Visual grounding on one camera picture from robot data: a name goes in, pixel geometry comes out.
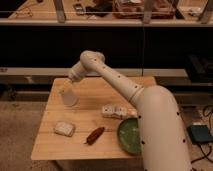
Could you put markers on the black device on shelf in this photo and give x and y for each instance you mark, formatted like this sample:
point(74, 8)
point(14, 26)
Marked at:
point(79, 9)

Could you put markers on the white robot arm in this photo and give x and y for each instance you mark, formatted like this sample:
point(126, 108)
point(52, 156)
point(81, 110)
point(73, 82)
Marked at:
point(162, 137)

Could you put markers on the clear tray on shelf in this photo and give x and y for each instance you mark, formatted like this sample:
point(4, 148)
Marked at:
point(161, 9)

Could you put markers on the red pepper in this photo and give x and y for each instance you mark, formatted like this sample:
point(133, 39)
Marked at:
point(94, 135)

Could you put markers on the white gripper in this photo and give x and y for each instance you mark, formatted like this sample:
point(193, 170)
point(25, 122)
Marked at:
point(76, 73)

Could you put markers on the white rectangular packet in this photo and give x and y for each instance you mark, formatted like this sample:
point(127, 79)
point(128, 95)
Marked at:
point(118, 112)

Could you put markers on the wooden table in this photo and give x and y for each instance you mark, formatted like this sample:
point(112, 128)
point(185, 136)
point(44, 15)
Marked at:
point(92, 94)

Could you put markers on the white plastic cup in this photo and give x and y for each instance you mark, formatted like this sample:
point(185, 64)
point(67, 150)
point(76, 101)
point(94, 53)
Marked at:
point(68, 97)

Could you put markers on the blue box on floor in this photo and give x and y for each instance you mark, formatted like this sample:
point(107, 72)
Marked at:
point(199, 134)

